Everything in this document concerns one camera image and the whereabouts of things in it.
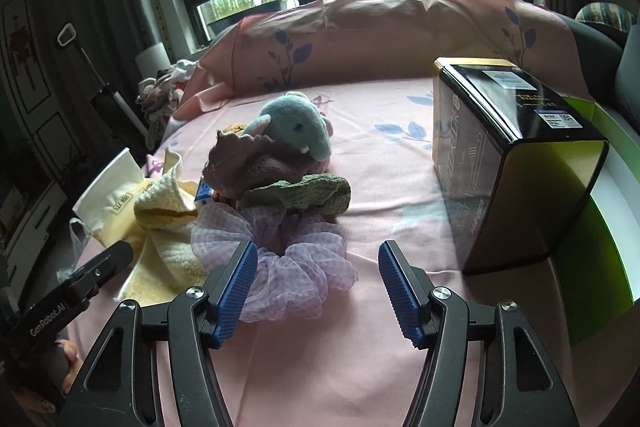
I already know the white cylindrical bin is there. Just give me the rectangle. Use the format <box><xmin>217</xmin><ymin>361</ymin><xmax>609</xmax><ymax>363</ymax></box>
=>
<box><xmin>134</xmin><ymin>42</ymin><xmax>171</xmax><ymax>79</ymax></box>

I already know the teal plush elephant toy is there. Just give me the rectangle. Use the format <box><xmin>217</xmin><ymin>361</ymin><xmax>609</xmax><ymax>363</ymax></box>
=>
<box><xmin>243</xmin><ymin>91</ymin><xmax>333</xmax><ymax>161</ymax></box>

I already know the white tissue pack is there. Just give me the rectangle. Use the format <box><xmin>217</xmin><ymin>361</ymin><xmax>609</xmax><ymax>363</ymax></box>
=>
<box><xmin>73</xmin><ymin>148</ymin><xmax>144</xmax><ymax>233</ymax></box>

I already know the black and gold box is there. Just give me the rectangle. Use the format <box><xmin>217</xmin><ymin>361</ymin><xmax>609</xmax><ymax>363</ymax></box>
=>
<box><xmin>432</xmin><ymin>57</ymin><xmax>610</xmax><ymax>275</ymax></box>

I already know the striped patterned cushion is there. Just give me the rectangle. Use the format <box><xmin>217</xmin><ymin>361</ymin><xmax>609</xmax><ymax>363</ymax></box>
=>
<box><xmin>575</xmin><ymin>2</ymin><xmax>637</xmax><ymax>31</ymax></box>

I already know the pink floral bed sheet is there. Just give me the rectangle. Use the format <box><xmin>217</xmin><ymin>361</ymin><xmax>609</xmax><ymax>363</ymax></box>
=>
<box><xmin>66</xmin><ymin>76</ymin><xmax>640</xmax><ymax>427</ymax></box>

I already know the green knitted cloth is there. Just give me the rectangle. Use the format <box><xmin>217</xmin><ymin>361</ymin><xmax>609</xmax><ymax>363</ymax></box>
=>
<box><xmin>239</xmin><ymin>173</ymin><xmax>352</xmax><ymax>217</ymax></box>

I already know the dark grey sofa cushion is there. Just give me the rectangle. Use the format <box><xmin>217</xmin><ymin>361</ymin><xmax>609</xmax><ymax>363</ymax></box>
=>
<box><xmin>552</xmin><ymin>14</ymin><xmax>639</xmax><ymax>133</ymax></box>

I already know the yellow terry towel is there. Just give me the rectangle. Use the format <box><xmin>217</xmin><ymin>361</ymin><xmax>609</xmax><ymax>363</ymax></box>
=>
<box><xmin>98</xmin><ymin>150</ymin><xmax>207</xmax><ymax>307</ymax></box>

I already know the long black planter box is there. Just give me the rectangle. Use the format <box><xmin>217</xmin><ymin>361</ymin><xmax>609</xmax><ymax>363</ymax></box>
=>
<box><xmin>206</xmin><ymin>0</ymin><xmax>288</xmax><ymax>38</ymax></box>

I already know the mauve brown knitted cloth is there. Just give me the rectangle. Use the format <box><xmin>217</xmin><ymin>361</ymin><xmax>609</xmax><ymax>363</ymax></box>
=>
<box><xmin>202</xmin><ymin>131</ymin><xmax>329</xmax><ymax>199</ymax></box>

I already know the pink floral pillow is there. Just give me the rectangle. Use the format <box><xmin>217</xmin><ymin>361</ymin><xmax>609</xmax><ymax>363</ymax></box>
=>
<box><xmin>172</xmin><ymin>0</ymin><xmax>591</xmax><ymax>122</ymax></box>

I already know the black stick vacuum cleaner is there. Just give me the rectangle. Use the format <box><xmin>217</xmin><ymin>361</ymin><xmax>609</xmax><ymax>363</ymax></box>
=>
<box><xmin>56</xmin><ymin>22</ymin><xmax>148</xmax><ymax>141</ymax></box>

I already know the small blue carton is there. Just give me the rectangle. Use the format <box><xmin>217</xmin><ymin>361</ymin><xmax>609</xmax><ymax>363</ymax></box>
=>
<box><xmin>194</xmin><ymin>178</ymin><xmax>214</xmax><ymax>207</ymax></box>

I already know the pile of white clothes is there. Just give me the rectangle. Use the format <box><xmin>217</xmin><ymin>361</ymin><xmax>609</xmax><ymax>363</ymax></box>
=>
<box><xmin>136</xmin><ymin>60</ymin><xmax>198</xmax><ymax>150</ymax></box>

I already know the lilac mesh scrunchie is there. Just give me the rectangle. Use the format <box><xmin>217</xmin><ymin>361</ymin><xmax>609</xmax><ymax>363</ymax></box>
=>
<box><xmin>191</xmin><ymin>202</ymin><xmax>358</xmax><ymax>323</ymax></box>

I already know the green open storage box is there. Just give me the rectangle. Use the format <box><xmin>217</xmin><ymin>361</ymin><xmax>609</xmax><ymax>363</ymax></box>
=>
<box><xmin>553</xmin><ymin>96</ymin><xmax>639</xmax><ymax>345</ymax></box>

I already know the person's left hand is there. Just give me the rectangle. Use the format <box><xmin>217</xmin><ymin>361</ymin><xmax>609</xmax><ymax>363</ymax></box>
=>
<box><xmin>9</xmin><ymin>339</ymin><xmax>82</xmax><ymax>417</ymax></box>

